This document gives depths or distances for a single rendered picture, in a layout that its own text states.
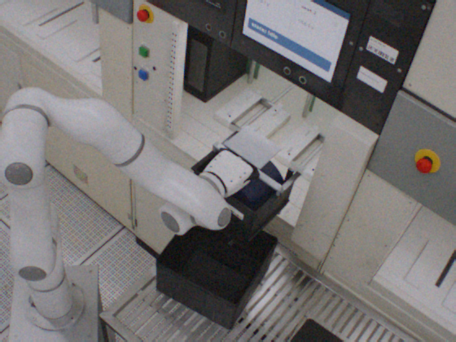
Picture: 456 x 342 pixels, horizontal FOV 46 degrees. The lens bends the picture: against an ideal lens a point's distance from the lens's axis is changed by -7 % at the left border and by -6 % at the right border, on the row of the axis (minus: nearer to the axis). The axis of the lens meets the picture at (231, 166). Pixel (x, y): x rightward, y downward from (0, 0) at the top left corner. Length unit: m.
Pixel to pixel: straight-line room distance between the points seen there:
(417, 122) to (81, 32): 1.67
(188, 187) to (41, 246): 0.40
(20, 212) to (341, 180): 0.83
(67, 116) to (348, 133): 0.69
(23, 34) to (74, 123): 1.54
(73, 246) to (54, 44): 0.98
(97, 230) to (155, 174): 1.66
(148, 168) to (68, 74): 1.23
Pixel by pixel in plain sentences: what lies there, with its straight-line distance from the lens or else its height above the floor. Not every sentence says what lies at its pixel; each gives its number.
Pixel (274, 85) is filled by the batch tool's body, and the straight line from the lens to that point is 2.33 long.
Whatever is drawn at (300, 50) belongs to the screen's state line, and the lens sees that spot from 1.45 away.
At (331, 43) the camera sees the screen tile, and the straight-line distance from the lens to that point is 1.39.
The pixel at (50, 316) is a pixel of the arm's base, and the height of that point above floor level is 0.79.
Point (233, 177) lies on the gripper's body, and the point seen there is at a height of 1.27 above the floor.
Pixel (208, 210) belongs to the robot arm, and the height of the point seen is 1.34.
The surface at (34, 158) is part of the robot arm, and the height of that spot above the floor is 1.54.
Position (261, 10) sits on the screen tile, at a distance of 1.47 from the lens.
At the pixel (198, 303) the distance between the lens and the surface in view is 1.72.
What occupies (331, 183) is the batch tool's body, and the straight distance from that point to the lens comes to 1.56.
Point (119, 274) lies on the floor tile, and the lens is 2.72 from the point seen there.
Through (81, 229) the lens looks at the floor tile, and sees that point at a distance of 2.88.
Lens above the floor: 2.36
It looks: 49 degrees down
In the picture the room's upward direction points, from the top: 10 degrees clockwise
